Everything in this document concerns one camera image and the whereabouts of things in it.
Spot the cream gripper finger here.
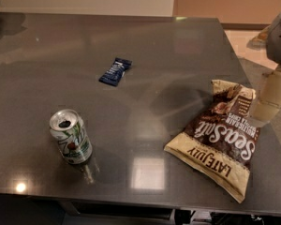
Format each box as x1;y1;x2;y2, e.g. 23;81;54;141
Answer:
249;66;281;128

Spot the brown Late July chip bag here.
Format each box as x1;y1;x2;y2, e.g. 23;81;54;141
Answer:
164;80;260;203

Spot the blue RXBAR blueberry bar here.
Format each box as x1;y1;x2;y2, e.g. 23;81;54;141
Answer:
99;57;132;86

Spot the white green soda can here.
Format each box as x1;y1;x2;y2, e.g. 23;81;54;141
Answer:
50;109;93;164

